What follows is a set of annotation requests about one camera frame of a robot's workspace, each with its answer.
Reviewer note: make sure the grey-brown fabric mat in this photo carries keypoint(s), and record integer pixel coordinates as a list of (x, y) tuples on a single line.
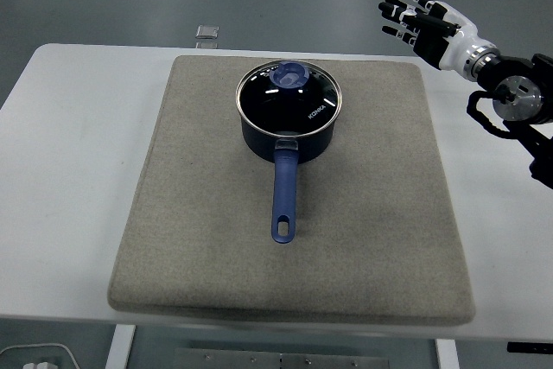
[(216, 235)]

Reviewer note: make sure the grey metal plate with screws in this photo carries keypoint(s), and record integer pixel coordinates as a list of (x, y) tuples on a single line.
[(259, 360)]

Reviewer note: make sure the white power adapter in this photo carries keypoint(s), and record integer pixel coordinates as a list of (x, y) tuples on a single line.
[(41, 364)]

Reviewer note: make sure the small clear square floor plate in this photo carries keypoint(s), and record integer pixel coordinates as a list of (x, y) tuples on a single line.
[(207, 31)]

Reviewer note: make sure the black flat bar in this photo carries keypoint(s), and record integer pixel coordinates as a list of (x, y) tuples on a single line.
[(529, 347)]

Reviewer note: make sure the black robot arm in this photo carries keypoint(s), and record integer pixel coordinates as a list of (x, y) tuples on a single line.
[(518, 92)]

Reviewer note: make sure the white table leg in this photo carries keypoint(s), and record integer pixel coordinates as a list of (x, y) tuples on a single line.
[(120, 347), (447, 356)]

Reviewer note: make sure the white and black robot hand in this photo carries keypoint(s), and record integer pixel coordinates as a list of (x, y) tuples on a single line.
[(458, 36)]

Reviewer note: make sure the glass pot lid blue knob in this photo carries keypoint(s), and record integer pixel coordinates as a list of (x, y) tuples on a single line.
[(281, 110)]

